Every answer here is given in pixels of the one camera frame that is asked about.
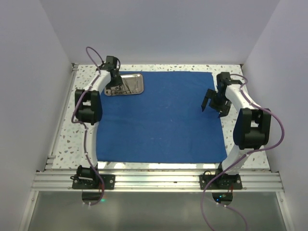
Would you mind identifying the steel instrument tray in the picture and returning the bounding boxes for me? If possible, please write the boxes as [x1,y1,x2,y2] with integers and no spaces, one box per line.
[104,73,144,96]

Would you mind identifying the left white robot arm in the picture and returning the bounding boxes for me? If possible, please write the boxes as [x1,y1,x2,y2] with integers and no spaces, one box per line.
[71,56,122,189]

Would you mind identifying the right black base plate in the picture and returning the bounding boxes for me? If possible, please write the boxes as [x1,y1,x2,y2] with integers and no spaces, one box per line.
[199,174,243,190]

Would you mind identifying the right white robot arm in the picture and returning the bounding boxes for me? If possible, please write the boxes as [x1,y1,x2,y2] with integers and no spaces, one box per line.
[201,72,271,189]

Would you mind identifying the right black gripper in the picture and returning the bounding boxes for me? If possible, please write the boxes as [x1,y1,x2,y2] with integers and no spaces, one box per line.
[202,89,232,118]

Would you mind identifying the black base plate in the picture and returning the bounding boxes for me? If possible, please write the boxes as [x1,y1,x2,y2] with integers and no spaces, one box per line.
[70,174,116,190]
[199,174,243,190]

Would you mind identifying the blue cloth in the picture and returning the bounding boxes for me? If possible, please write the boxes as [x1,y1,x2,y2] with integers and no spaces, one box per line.
[96,71,227,164]

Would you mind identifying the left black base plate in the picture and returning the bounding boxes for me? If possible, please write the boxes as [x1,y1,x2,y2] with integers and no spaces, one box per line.
[70,174,116,190]

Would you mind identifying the large steel scissors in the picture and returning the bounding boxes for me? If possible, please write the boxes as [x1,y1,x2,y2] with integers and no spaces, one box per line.
[111,83,130,95]

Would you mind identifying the aluminium mounting rail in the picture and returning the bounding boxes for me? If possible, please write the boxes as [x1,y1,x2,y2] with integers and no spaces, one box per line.
[31,169,284,193]

